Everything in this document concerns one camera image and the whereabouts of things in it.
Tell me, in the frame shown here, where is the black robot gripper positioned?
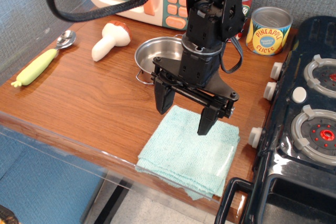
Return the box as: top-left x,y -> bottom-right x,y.
152,6 -> 239,135

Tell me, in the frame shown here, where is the red and white plush mushroom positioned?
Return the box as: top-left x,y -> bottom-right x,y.
91,20 -> 132,62

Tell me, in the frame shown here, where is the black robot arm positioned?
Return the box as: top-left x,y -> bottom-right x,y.
152,0 -> 246,135

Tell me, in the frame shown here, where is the small steel pot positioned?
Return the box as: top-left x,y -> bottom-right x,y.
134,35 -> 183,85

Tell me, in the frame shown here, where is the light blue folded cloth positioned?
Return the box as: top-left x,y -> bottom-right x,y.
135,105 -> 240,200

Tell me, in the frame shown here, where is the pineapple slices can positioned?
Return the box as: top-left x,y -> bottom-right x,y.
246,6 -> 293,56

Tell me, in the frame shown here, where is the tomato sauce can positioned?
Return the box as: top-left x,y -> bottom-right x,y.
224,0 -> 253,41

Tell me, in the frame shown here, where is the black toy stove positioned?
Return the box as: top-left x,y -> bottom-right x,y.
215,16 -> 335,223

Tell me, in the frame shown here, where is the spoon with green handle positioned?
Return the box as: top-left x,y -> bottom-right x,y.
11,30 -> 76,88

